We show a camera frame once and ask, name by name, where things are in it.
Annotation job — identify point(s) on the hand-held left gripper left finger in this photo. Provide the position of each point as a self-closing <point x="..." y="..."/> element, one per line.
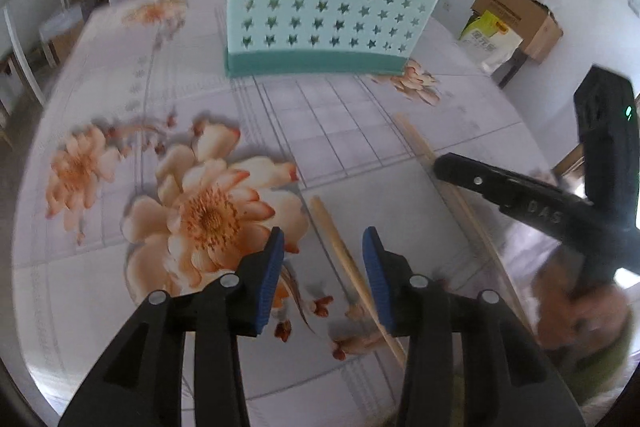
<point x="267" y="287"/>

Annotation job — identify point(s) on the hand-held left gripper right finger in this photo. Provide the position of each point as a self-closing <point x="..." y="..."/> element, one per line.
<point x="375" y="287"/>

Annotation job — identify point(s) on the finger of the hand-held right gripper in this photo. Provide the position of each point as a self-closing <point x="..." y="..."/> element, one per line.
<point x="480" y="182"/>

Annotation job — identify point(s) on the wooden chopstick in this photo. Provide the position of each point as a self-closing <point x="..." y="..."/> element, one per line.
<point x="340" y="252"/>
<point x="415" y="142"/>

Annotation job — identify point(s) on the person's right hand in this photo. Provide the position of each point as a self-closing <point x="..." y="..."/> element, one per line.
<point x="565" y="307"/>

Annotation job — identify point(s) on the white and yellow bag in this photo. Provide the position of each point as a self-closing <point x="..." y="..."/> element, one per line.
<point x="487" y="42"/>

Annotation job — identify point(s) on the cardboard box with plastic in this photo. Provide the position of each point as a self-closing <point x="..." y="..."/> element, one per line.
<point x="65" y="42"/>

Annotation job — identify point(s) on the white side table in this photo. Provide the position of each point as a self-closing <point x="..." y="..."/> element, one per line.
<point x="22" y="52"/>

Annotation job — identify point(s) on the white wall socket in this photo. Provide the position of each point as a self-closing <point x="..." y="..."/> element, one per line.
<point x="634" y="4"/>

